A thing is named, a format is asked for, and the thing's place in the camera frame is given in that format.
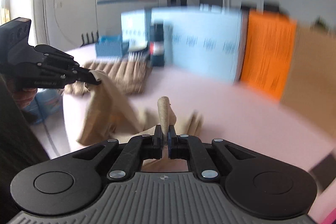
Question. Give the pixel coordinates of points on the person's left hand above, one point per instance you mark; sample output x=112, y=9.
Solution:
x=25, y=98

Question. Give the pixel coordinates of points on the beige cloth garment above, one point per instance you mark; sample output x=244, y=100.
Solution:
x=105, y=108

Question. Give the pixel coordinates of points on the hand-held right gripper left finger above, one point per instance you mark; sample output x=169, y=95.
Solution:
x=158, y=138

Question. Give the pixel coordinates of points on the blue plastic packet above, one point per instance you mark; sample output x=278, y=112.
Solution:
x=48, y=104

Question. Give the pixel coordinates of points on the folded beige striped cloths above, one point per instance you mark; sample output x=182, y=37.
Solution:
x=123, y=75

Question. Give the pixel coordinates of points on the light blue printed box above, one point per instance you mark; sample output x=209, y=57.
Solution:
x=204, y=40

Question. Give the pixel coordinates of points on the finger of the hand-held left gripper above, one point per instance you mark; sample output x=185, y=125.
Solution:
x=78, y=75
x=56, y=54

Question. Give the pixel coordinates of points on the cardboard box with orange side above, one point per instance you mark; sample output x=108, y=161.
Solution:
x=267, y=56

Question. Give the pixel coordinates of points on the dark box with red label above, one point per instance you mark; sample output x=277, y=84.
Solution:
x=157, y=43

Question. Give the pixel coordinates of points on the person's dark clothing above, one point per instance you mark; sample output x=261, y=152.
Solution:
x=15, y=148

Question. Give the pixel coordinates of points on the black router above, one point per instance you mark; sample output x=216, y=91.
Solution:
x=89, y=39

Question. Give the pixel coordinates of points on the white standing air conditioner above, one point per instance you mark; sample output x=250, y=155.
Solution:
x=39, y=8

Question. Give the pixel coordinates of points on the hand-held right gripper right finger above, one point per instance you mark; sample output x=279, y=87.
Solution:
x=172, y=140

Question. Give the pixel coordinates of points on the blue plastic basket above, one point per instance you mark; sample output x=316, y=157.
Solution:
x=110, y=47

